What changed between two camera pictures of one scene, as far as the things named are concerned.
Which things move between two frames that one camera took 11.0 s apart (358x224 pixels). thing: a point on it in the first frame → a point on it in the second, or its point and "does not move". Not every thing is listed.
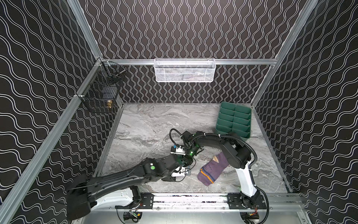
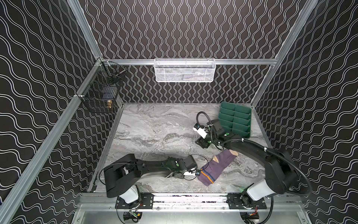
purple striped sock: (208, 173) does not move
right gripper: (184, 141) → (203, 140)
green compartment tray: (234, 120) does not move
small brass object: (109, 103) does not move
